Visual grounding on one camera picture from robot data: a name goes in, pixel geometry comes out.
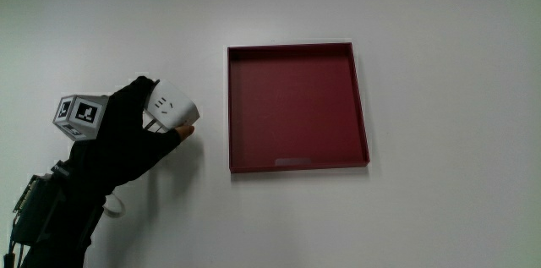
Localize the clear tape strip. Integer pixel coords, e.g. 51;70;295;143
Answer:
274;157;313;167

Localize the black wrist electronics module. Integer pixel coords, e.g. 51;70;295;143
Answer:
9;160;71;247

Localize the white power adapter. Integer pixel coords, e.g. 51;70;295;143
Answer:
143;79;200;134

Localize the person's left hand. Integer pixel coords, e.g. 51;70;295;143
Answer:
52;75;196;189

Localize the white cable loop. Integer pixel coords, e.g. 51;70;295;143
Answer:
102;190;127;219

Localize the dark red square tray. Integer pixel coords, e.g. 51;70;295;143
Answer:
227;41;371;174

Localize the black cable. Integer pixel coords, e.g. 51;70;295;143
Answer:
3;237;25;268

